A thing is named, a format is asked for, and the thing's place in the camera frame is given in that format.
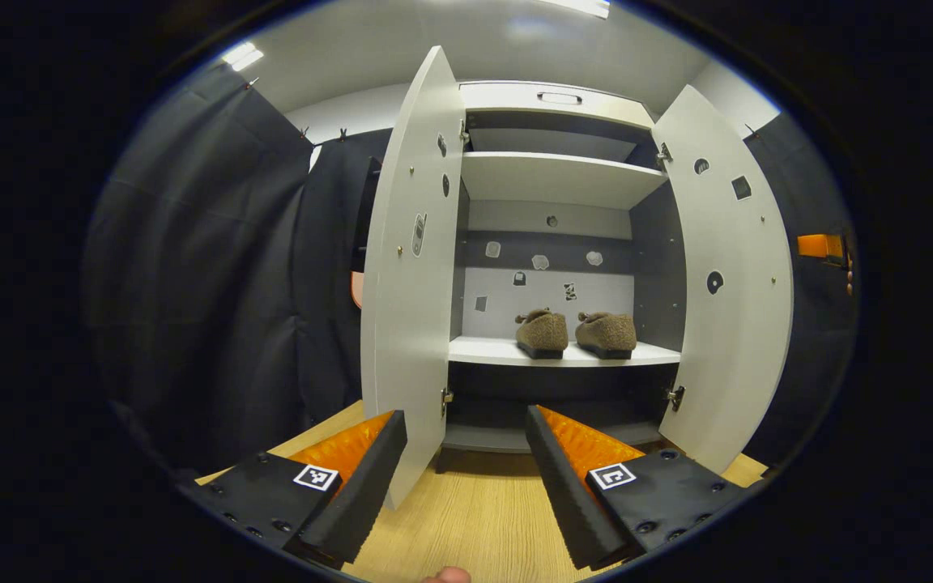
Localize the black backdrop cloth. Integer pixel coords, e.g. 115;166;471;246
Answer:
82;63;394;479
746;113;860;469

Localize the white shoe cabinet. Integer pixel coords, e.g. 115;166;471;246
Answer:
438;81;686;474

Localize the brown fuzzy shoe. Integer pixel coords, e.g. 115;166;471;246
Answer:
575;311;638;360
514;308;570;360

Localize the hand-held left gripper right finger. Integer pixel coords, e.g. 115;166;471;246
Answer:
526;405;744;571

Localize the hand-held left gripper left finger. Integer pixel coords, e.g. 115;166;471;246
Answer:
191;411;408;569

